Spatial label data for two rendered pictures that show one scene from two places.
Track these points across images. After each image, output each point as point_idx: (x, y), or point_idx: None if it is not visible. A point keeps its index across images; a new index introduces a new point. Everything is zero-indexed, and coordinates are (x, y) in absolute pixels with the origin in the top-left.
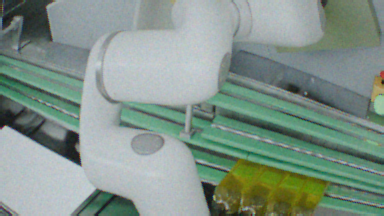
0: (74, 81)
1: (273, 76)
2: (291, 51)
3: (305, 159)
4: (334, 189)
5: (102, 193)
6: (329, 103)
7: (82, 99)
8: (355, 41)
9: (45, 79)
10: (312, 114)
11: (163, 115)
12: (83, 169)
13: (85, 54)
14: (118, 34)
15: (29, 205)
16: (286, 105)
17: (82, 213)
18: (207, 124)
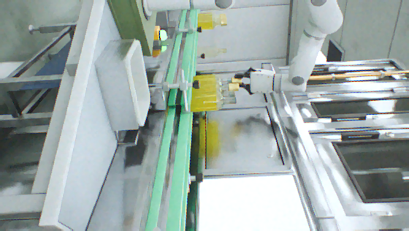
0: (159, 176)
1: (153, 71)
2: (152, 48)
3: (189, 75)
4: None
5: (218, 172)
6: (164, 55)
7: (336, 1)
8: (155, 12)
9: (166, 202)
10: (174, 61)
11: (172, 124)
12: (341, 23)
13: (115, 183)
14: None
15: (280, 199)
16: (172, 68)
17: (249, 171)
18: (171, 110)
